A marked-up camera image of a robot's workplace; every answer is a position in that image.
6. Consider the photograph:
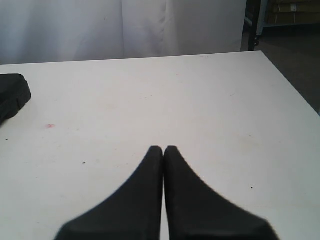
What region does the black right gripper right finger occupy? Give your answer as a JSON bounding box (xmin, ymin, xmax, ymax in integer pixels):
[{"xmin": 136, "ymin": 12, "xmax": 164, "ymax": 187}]
[{"xmin": 164, "ymin": 146, "xmax": 279, "ymax": 240}]

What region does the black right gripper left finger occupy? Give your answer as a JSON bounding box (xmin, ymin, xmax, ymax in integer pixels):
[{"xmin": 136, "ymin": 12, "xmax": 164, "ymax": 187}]
[{"xmin": 55, "ymin": 146, "xmax": 164, "ymax": 240}]

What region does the black plastic tool case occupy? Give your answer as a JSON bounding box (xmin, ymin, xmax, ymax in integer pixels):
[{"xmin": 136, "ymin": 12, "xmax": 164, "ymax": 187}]
[{"xmin": 0, "ymin": 73, "xmax": 32, "ymax": 124}]

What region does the white backdrop curtain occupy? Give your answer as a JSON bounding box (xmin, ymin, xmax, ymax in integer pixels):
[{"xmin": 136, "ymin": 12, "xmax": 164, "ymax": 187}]
[{"xmin": 0, "ymin": 0, "xmax": 247, "ymax": 64}]

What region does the black metal stand pole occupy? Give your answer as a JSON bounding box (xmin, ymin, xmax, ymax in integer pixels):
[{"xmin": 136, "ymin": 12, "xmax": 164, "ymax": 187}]
[{"xmin": 248, "ymin": 0, "xmax": 261, "ymax": 51}]

